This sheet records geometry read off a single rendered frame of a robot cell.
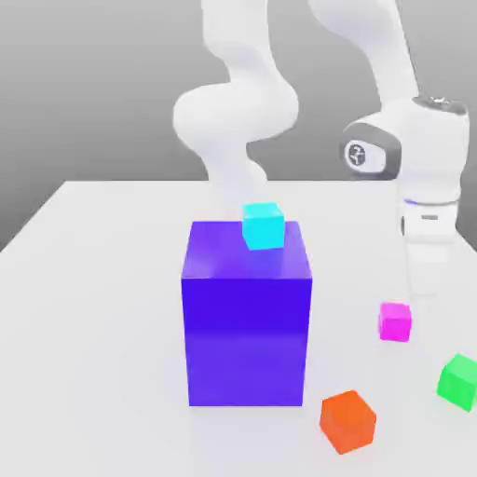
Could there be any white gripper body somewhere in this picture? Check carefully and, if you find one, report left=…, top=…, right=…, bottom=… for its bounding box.
left=404, top=239, right=456, bottom=299

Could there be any small magenta cube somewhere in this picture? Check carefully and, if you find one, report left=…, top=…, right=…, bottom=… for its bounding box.
left=378, top=302, right=414, bottom=343

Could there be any small green cube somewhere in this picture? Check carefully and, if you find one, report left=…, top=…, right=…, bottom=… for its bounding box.
left=436, top=352, right=477, bottom=414

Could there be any small cyan cube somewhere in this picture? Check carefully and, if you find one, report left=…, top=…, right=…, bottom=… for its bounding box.
left=240, top=201, right=287, bottom=252

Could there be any small orange cube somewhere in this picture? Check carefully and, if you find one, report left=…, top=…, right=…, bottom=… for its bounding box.
left=319, top=389, right=377, bottom=457

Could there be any large purple box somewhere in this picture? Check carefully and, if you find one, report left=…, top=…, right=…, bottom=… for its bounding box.
left=180, top=220, right=313, bottom=408

